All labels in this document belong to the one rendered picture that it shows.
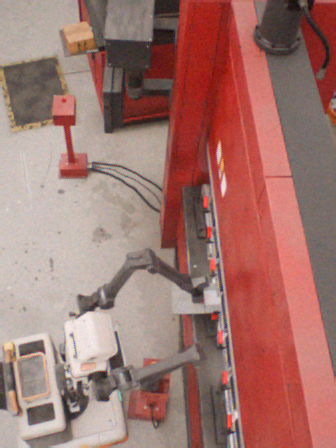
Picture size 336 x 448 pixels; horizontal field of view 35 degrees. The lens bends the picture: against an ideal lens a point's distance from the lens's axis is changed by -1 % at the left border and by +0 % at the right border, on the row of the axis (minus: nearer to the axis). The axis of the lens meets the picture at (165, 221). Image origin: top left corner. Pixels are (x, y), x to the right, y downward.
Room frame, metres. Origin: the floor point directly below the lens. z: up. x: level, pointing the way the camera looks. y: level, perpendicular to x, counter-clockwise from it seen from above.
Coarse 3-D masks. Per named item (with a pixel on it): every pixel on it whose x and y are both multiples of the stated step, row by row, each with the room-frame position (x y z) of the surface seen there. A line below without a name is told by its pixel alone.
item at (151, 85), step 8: (144, 80) 2.62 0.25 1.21; (152, 80) 2.63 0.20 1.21; (160, 80) 2.64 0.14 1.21; (168, 80) 2.65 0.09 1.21; (144, 88) 2.55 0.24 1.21; (152, 88) 2.56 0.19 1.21; (160, 88) 2.56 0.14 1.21; (168, 88) 2.57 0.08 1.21; (144, 96) 2.54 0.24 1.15; (152, 96) 2.55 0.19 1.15; (160, 96) 2.56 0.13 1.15; (168, 96) 2.56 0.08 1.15
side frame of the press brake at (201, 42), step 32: (192, 0) 2.02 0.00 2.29; (224, 0) 2.04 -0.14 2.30; (256, 0) 2.07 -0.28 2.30; (320, 0) 2.12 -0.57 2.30; (192, 32) 2.02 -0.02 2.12; (224, 32) 2.04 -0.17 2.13; (192, 64) 2.03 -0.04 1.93; (320, 64) 2.12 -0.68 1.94; (192, 96) 2.03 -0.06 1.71; (320, 96) 2.13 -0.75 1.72; (192, 128) 2.03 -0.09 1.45; (192, 160) 2.04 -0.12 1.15; (160, 224) 2.19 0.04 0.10
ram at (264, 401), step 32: (224, 64) 2.02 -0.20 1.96; (224, 96) 1.89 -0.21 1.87; (224, 128) 1.77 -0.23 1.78; (224, 160) 1.64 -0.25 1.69; (224, 224) 1.39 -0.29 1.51; (256, 224) 1.06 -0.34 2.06; (224, 256) 1.26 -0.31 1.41; (256, 256) 0.96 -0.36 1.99; (256, 288) 0.86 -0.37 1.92; (256, 320) 0.76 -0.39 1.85; (256, 352) 0.66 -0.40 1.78; (256, 384) 0.56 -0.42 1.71; (256, 416) 0.45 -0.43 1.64; (288, 416) 0.37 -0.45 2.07
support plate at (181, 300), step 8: (176, 288) 1.24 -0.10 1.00; (208, 288) 1.26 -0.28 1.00; (176, 296) 1.19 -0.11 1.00; (184, 296) 1.20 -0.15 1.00; (176, 304) 1.14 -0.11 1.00; (184, 304) 1.15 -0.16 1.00; (192, 304) 1.15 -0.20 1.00; (200, 304) 1.16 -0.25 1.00; (176, 312) 1.10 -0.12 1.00; (184, 312) 1.10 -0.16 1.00; (192, 312) 1.11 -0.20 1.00; (200, 312) 1.11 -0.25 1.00; (208, 312) 1.12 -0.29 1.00
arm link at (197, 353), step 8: (200, 344) 0.83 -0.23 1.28; (184, 352) 0.77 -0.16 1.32; (192, 352) 0.78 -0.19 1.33; (200, 352) 0.79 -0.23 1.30; (168, 360) 0.73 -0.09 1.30; (176, 360) 0.73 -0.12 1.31; (184, 360) 0.74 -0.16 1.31; (192, 360) 0.74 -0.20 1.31; (200, 360) 0.76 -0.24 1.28; (120, 368) 0.68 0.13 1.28; (128, 368) 0.68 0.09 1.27; (136, 368) 0.69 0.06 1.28; (144, 368) 0.69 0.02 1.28; (152, 368) 0.69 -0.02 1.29; (160, 368) 0.69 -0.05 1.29; (168, 368) 0.70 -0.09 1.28; (136, 376) 0.65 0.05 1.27; (144, 376) 0.65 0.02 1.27; (128, 384) 0.61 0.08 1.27; (136, 384) 0.62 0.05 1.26; (120, 392) 0.58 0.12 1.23
